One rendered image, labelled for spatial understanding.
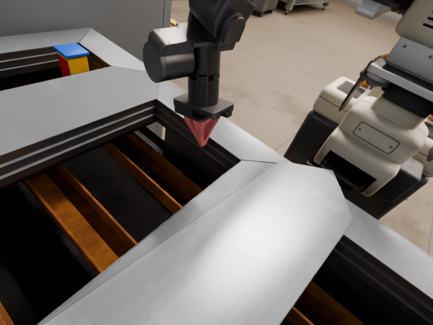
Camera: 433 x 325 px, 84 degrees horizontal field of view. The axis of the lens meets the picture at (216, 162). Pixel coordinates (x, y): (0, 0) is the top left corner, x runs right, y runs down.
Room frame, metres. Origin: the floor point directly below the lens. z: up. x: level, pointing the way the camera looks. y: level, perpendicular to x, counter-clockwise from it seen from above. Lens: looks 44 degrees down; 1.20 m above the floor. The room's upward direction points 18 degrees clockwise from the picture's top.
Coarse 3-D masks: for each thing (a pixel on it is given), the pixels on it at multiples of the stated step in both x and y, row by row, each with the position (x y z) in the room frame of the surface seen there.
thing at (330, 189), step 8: (296, 168) 0.40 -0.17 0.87; (304, 168) 0.41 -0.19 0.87; (312, 168) 0.42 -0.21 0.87; (304, 176) 0.38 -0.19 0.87; (312, 176) 0.39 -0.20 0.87; (320, 176) 0.40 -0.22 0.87; (312, 184) 0.37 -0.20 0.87; (320, 184) 0.37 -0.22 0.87; (328, 184) 0.38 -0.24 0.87; (336, 184) 0.39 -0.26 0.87; (320, 192) 0.35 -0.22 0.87; (328, 192) 0.36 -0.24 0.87; (336, 192) 0.37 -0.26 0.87; (336, 200) 0.34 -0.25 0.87; (344, 200) 0.35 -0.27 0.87; (344, 208) 0.33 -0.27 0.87; (352, 216) 0.32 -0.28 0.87
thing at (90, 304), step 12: (84, 300) 0.06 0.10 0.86; (96, 300) 0.06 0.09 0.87; (60, 312) 0.04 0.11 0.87; (72, 312) 0.05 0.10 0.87; (84, 312) 0.05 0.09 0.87; (96, 312) 0.05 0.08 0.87; (48, 324) 0.03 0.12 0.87; (60, 324) 0.03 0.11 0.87; (72, 324) 0.04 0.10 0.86; (84, 324) 0.04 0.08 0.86; (96, 324) 0.04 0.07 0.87; (108, 324) 0.05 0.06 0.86
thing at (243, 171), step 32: (0, 64) 0.46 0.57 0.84; (32, 64) 0.52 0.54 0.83; (96, 64) 0.60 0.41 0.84; (96, 128) 0.35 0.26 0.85; (128, 128) 0.41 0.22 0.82; (0, 160) 0.21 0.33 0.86; (32, 160) 0.24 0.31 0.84; (224, 160) 0.38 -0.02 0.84; (224, 192) 0.28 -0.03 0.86; (160, 224) 0.20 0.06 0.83; (128, 256) 0.12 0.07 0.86; (352, 256) 0.25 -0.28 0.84; (384, 288) 0.21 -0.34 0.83; (416, 288) 0.21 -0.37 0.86; (416, 320) 0.18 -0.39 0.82
